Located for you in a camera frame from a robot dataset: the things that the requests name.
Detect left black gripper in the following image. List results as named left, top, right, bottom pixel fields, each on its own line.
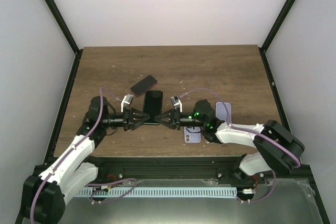
left=102, top=108, right=150, bottom=131

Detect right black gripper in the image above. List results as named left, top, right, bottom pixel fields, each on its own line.
left=155, top=108, right=206, bottom=131

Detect lilac phone case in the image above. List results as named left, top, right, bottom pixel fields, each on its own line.
left=184, top=127, right=202, bottom=144

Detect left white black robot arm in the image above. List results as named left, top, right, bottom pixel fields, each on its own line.
left=20, top=94, right=150, bottom=223

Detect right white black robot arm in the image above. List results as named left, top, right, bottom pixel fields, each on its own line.
left=155, top=97, right=305, bottom=184

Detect black phone with red edge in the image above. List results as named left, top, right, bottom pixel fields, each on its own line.
left=130, top=75, right=157, bottom=96

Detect grey metal sheet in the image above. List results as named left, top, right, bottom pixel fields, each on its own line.
left=58, top=179, right=323, bottom=223

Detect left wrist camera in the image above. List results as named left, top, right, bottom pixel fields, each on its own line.
left=121, top=94, right=134, bottom=113

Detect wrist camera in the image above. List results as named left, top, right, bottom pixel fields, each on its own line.
left=121, top=94, right=134, bottom=113
left=170, top=96, right=183, bottom=113

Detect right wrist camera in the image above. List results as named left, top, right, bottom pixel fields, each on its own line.
left=170, top=96, right=183, bottom=113

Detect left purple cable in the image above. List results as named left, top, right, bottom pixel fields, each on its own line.
left=30, top=87, right=139, bottom=224

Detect purple cable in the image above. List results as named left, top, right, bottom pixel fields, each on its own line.
left=30, top=87, right=139, bottom=224
left=178, top=88, right=301, bottom=203

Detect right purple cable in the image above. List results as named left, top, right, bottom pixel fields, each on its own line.
left=178, top=88, right=301, bottom=203

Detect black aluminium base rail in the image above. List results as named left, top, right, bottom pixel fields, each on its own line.
left=34, top=157, right=310, bottom=185

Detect light blue slotted cable duct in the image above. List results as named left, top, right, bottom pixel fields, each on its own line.
left=75, top=187, right=237, bottom=199

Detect left black frame post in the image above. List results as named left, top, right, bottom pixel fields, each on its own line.
left=28, top=0, right=80, bottom=56

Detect black frame post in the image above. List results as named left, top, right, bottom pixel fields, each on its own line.
left=28, top=0, right=80, bottom=56
left=258, top=0, right=313, bottom=54

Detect right black frame post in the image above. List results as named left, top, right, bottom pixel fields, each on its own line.
left=258, top=0, right=313, bottom=54

